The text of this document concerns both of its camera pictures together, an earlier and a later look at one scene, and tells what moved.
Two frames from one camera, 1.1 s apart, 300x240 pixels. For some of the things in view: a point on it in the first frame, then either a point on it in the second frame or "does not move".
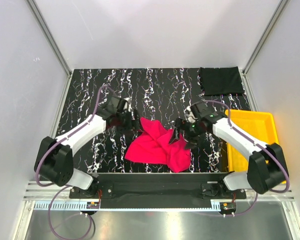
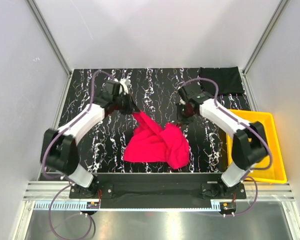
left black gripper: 131,121 -> 129,106
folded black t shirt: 221,81 does not move
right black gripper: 184,130 -> 185,117
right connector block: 228,206 does not move
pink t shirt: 151,145 does not move
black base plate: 158,190 does not move
